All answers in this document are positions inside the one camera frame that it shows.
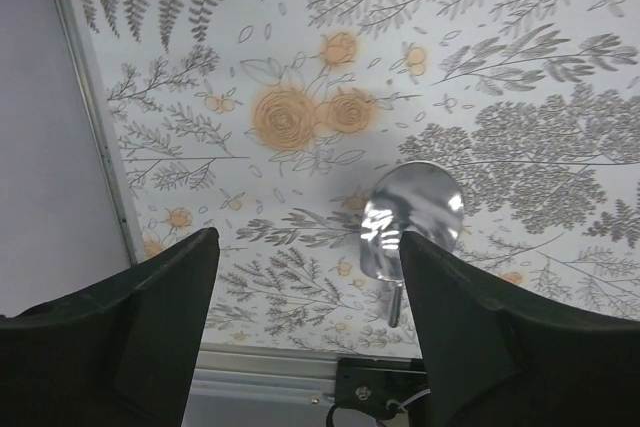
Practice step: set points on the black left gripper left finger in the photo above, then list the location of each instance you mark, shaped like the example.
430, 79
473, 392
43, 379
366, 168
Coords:
120, 352

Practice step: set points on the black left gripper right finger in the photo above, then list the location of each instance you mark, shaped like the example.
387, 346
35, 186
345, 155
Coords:
497, 354

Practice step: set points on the aluminium frame rail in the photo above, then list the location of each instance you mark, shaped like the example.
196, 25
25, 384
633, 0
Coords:
257, 386

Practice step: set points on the metal scoop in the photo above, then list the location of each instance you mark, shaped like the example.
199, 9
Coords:
418, 197

